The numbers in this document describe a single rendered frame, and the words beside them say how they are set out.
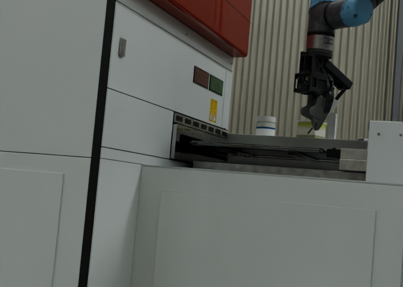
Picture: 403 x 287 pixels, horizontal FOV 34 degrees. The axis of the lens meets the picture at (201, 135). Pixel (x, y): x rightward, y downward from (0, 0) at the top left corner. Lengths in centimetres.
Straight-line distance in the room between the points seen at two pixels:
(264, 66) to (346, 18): 332
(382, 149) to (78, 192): 68
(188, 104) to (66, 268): 63
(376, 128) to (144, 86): 56
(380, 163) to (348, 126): 332
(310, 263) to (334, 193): 16
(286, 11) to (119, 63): 368
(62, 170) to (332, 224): 61
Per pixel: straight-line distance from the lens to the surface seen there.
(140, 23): 162
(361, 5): 177
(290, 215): 151
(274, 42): 509
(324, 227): 149
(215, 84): 208
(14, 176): 158
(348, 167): 173
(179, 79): 183
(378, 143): 154
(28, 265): 156
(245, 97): 507
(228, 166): 184
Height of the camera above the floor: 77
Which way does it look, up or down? 5 degrees up
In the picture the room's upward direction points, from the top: 5 degrees clockwise
